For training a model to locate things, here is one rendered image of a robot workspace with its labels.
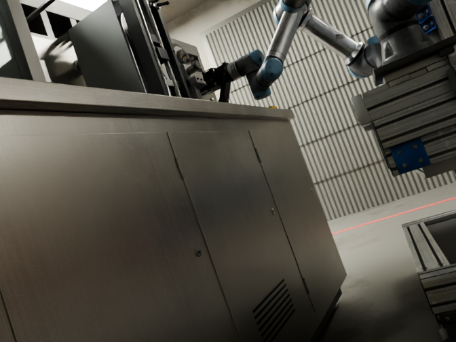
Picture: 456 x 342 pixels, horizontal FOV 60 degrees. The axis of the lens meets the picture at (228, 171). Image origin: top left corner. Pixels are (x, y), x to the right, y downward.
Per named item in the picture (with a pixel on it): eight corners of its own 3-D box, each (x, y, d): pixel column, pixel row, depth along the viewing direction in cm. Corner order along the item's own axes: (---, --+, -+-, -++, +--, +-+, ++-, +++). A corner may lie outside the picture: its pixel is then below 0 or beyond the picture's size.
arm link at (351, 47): (383, 72, 173) (278, 1, 165) (363, 85, 187) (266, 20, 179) (393, 51, 176) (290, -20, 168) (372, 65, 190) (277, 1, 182)
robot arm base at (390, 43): (432, 54, 125) (421, 26, 125) (440, 43, 110) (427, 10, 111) (383, 74, 130) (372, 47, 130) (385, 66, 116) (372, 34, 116)
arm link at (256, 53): (262, 65, 159) (255, 45, 160) (239, 77, 164) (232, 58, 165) (269, 68, 166) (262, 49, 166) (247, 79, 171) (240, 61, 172)
